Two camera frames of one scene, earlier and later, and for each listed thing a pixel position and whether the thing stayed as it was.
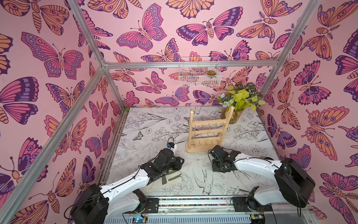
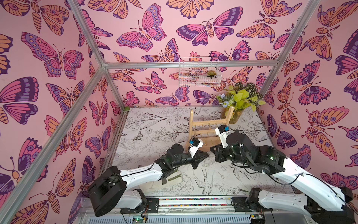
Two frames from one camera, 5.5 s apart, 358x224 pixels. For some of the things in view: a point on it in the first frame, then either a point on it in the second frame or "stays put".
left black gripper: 177,164 -> 200,156
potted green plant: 238,96 stays put
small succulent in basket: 211,73 stays put
